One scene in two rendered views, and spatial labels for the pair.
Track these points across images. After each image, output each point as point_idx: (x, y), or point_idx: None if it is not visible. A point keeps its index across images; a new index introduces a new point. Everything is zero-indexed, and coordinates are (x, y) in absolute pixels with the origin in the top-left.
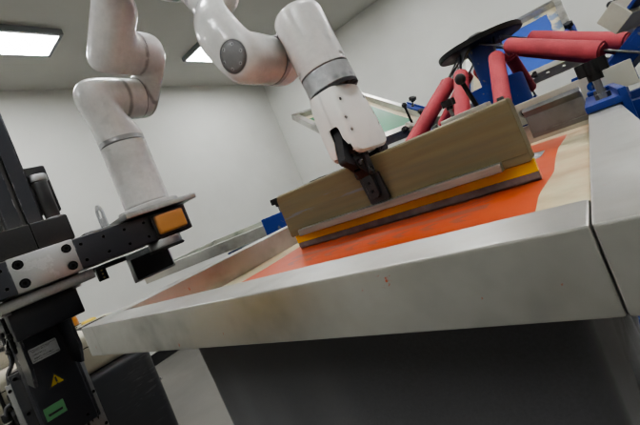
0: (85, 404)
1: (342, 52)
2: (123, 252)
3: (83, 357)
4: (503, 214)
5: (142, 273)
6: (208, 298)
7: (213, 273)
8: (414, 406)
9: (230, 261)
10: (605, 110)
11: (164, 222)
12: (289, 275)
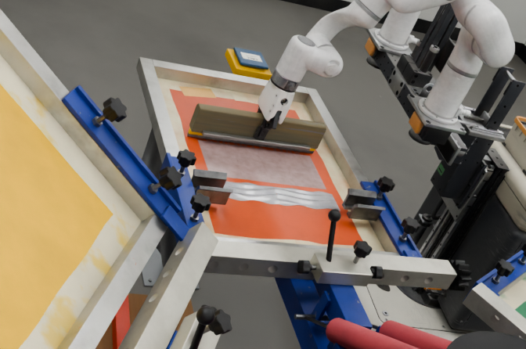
0: (443, 185)
1: (279, 68)
2: (405, 110)
3: (437, 156)
4: (186, 112)
5: (438, 145)
6: (237, 76)
7: (322, 122)
8: None
9: (326, 128)
10: (174, 156)
11: (412, 118)
12: (212, 73)
